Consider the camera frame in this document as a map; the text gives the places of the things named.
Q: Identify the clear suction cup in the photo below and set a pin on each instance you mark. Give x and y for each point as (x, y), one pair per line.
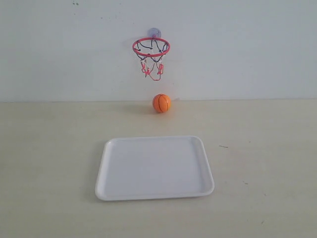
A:
(154, 33)

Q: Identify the small orange basketball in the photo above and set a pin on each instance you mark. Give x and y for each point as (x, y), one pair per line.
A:
(161, 103)

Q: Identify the red mini basketball hoop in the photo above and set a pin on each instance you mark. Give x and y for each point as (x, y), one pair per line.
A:
(150, 52)

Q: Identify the white plastic tray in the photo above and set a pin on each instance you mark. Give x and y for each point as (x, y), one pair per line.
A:
(160, 167)

